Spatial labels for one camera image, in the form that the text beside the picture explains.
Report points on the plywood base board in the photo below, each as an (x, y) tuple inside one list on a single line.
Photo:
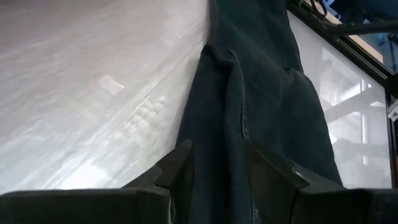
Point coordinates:
[(368, 49)]

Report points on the white metal bracket plate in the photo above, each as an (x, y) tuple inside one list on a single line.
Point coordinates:
[(393, 110)]

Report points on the black aluminium table frame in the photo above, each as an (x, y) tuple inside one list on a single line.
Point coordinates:
[(357, 28)]

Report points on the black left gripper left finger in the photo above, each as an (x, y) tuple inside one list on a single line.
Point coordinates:
[(149, 202)]

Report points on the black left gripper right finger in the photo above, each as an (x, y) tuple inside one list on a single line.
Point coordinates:
[(295, 202)]

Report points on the dark blue denim jeans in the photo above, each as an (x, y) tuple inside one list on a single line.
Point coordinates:
[(248, 93)]

